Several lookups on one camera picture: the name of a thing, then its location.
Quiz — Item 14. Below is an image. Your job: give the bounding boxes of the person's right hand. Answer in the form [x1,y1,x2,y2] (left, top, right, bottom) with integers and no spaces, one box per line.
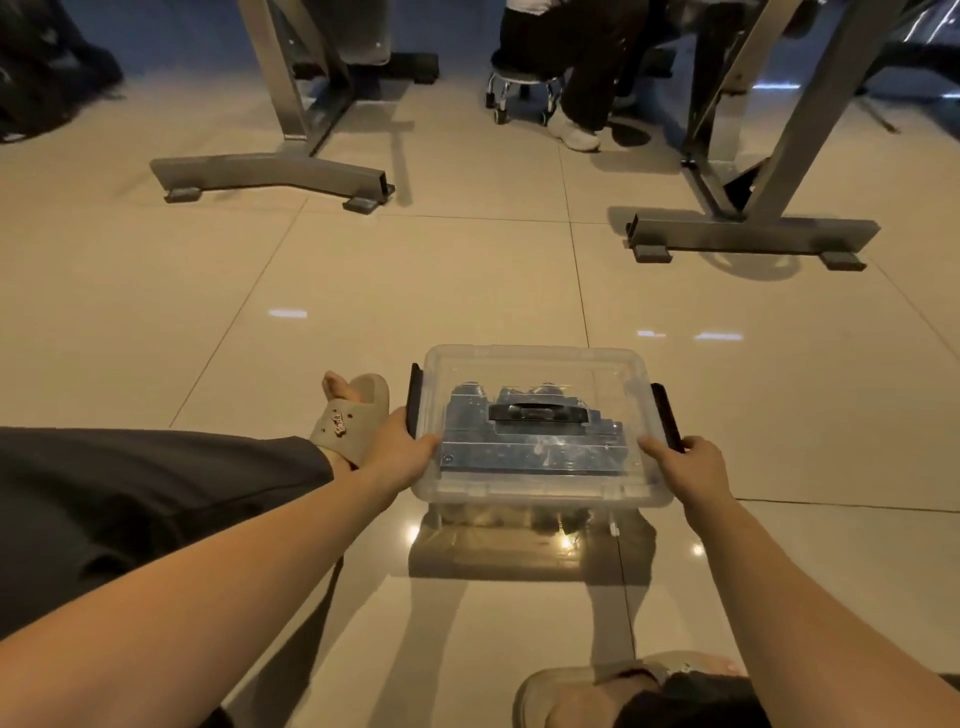
[636,435,736,519]

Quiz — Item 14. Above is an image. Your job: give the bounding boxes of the person's left hand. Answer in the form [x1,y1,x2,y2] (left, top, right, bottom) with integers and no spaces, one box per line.
[358,406,444,503]

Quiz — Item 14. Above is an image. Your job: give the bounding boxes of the clear plastic storage box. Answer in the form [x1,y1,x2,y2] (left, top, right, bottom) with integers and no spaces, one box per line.
[406,343,685,512]

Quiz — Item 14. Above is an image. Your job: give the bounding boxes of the person's right forearm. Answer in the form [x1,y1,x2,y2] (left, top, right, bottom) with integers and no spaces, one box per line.
[684,495,960,728]

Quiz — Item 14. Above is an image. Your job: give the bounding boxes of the person's left forearm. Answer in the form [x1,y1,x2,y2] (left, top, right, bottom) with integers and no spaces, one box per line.
[0,468,395,728]

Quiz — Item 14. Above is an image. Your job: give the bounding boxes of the beige left slipper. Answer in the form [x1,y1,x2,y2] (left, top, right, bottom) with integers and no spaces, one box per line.
[309,372,392,471]

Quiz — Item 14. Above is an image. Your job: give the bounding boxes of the beige slipper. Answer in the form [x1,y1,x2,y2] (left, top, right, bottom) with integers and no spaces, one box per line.
[309,372,392,471]
[512,650,751,728]

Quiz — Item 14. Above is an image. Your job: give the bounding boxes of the metal parts inside box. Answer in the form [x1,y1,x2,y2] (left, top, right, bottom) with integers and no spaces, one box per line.
[438,380,627,477]

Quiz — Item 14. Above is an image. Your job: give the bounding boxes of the person's left foot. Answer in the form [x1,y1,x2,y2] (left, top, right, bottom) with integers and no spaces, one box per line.
[321,370,360,475]

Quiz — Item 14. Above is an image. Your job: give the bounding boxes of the person's foot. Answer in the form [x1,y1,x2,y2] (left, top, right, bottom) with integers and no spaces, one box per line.
[321,370,360,475]
[553,655,747,728]

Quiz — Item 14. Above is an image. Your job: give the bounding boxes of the person's right foot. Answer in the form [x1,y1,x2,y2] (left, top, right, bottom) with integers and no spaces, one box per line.
[553,655,747,728]

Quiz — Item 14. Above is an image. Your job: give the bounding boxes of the person's right leg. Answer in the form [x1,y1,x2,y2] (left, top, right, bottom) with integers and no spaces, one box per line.
[611,669,760,728]

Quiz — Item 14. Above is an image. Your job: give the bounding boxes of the person's leg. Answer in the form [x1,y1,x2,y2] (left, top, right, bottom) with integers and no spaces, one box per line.
[611,669,760,728]
[0,425,336,641]

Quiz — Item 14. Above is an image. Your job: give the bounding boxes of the beige right slipper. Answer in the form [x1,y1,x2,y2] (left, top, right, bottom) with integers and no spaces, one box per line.
[512,650,751,728]

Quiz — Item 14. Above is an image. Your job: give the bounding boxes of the person's left leg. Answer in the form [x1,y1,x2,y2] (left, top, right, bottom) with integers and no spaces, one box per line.
[0,425,336,641]

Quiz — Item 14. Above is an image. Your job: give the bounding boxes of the chrome stool with castors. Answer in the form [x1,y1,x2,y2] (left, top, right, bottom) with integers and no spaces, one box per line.
[483,63,568,126]

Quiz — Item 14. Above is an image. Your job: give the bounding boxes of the black stand base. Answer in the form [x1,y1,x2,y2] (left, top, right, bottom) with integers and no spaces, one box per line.
[292,51,441,84]

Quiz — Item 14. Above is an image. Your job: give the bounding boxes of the black bag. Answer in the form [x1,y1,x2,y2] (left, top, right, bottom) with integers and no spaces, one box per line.
[0,0,126,144]

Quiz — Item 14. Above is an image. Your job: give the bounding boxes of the grey metal table frame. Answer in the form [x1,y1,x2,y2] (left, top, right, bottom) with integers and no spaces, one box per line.
[625,0,910,273]
[149,0,399,217]

